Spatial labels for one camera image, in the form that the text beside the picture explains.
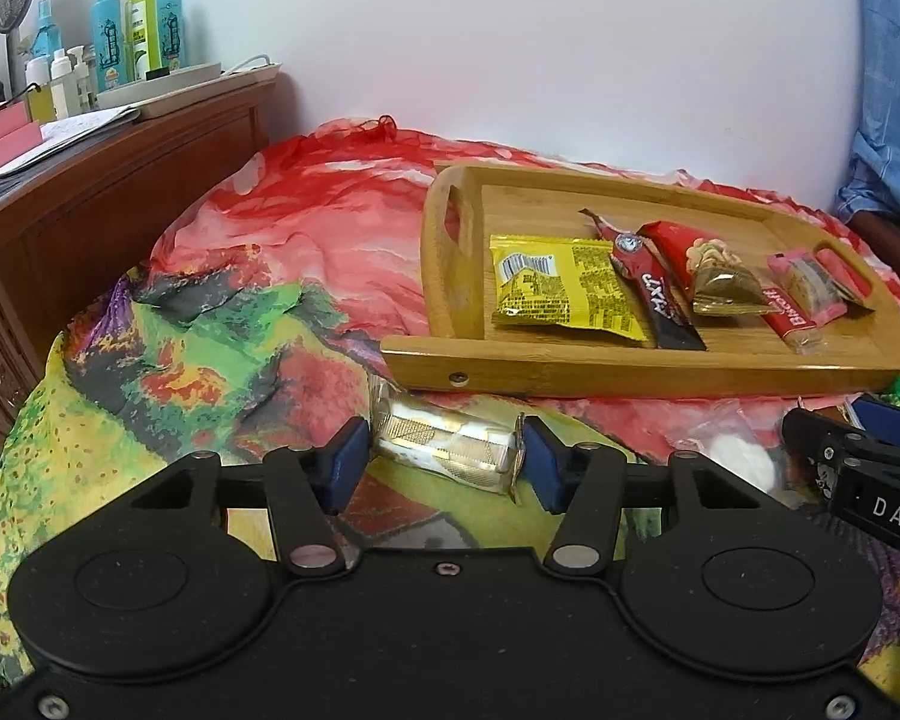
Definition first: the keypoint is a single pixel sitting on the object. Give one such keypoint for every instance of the pink snack packet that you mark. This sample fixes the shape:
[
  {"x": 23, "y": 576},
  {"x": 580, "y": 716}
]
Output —
[{"x": 806, "y": 285}]

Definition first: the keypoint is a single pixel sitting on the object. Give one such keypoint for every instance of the white plastic tray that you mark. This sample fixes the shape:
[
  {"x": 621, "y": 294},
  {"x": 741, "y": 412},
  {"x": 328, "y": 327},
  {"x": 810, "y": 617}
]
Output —
[{"x": 187, "y": 86}]

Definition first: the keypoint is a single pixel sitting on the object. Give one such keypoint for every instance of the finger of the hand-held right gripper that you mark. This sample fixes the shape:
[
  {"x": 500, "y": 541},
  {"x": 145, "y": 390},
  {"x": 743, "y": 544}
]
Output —
[
  {"x": 892, "y": 416},
  {"x": 817, "y": 435}
]

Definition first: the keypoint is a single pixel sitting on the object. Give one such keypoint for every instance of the red and black stick packet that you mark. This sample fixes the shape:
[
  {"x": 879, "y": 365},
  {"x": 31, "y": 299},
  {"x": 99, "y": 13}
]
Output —
[{"x": 660, "y": 300}]

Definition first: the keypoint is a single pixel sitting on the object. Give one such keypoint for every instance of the colourful printed blanket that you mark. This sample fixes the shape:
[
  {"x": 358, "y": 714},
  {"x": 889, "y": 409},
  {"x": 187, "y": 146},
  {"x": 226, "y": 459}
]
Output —
[{"x": 232, "y": 255}]

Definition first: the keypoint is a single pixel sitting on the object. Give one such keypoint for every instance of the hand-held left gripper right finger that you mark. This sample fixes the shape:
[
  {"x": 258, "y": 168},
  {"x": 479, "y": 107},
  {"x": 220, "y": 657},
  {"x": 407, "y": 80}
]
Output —
[{"x": 544, "y": 469}]

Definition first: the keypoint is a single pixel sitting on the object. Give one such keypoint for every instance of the small teal spray bottle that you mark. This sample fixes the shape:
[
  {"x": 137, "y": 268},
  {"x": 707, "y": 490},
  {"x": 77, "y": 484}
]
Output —
[{"x": 45, "y": 34}]

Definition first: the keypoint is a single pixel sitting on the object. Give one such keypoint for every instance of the red and gold nut packet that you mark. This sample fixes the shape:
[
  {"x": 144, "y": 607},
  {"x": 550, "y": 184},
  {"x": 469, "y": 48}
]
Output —
[{"x": 712, "y": 270}]

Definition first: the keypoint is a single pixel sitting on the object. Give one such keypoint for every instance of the gold foil snack packet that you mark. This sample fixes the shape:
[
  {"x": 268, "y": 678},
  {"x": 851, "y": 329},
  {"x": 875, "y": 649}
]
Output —
[{"x": 442, "y": 442}]

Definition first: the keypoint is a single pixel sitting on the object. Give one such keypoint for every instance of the blue plaid cloth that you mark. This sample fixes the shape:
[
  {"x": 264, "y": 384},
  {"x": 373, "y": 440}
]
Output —
[{"x": 892, "y": 90}]

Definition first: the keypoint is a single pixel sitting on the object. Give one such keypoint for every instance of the yellow snack packet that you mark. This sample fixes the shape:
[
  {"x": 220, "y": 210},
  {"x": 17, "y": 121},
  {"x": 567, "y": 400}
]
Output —
[{"x": 562, "y": 289}]

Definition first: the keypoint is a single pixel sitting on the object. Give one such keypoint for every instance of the tall teal spray bottle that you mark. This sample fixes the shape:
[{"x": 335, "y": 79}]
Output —
[
  {"x": 109, "y": 37},
  {"x": 169, "y": 22}
]

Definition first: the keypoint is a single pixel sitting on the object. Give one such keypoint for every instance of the stack of papers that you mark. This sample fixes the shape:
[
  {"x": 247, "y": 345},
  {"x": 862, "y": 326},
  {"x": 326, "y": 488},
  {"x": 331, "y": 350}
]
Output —
[{"x": 67, "y": 139}]

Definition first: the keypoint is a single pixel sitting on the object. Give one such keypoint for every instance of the yellow-green spray bottle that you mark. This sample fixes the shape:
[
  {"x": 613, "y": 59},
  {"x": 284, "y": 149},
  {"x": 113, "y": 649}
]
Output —
[{"x": 141, "y": 26}]

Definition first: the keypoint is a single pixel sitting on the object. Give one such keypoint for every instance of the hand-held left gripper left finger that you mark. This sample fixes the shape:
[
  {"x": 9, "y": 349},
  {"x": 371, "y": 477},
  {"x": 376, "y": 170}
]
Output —
[{"x": 341, "y": 465}]

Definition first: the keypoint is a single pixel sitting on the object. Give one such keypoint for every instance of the clear packet of white candy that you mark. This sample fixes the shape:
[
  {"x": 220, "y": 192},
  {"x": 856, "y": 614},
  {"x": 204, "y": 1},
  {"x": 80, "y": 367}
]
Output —
[{"x": 735, "y": 454}]

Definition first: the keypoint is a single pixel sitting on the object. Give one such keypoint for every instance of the red biscuit packet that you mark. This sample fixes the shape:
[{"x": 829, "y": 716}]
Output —
[{"x": 791, "y": 319}]

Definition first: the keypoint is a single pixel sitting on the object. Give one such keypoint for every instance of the wooden nightstand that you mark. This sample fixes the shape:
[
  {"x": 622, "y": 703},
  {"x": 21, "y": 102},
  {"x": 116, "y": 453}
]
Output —
[{"x": 120, "y": 195}]

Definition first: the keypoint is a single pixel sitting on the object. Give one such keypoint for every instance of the wooden tray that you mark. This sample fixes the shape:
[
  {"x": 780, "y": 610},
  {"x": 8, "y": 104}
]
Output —
[{"x": 540, "y": 371}]

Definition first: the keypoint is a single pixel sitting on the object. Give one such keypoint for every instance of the dark wooden bed frame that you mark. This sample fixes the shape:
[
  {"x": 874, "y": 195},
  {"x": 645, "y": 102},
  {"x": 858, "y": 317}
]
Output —
[{"x": 892, "y": 240}]

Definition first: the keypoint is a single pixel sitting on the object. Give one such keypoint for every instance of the pink box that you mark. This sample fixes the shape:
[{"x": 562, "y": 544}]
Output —
[{"x": 4, "y": 139}]

